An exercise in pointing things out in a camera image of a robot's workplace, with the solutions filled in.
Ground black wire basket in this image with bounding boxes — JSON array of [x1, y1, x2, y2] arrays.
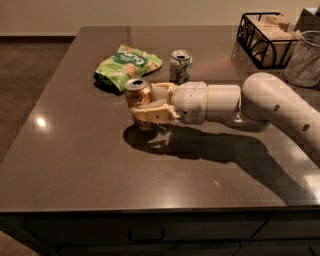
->
[[237, 12, 301, 69]]

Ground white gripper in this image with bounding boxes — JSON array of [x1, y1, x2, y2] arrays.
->
[[129, 82, 208, 126]]

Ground clear glass cup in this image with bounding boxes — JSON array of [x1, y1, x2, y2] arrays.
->
[[283, 31, 320, 88]]

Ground green snack bag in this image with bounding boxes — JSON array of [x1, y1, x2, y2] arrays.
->
[[93, 45, 163, 92]]

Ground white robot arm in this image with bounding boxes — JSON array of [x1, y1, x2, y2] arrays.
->
[[125, 72, 320, 163]]

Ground white green soda can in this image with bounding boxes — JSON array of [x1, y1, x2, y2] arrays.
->
[[169, 49, 193, 85]]

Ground orange soda can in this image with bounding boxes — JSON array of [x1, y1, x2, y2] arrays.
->
[[124, 77, 158, 132]]

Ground napkins in basket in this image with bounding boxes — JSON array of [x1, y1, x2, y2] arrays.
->
[[248, 14, 301, 68]]

